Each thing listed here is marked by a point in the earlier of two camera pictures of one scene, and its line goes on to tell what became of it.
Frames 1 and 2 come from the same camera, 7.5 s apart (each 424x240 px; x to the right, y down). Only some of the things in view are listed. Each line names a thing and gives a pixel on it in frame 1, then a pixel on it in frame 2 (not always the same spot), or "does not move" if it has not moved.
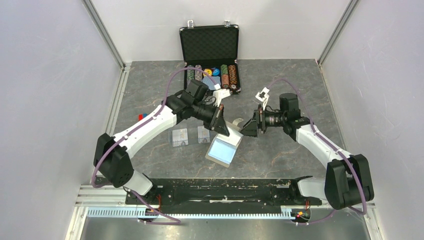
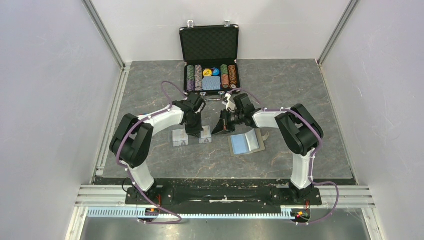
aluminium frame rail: x=91 y=195 does not move
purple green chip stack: x=190 y=73 does not move
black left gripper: x=217 y=121 -> x=197 y=131
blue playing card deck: x=210 y=83 does not move
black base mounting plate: x=216 y=192 does not move
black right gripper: x=259 y=118 -> x=223 y=124
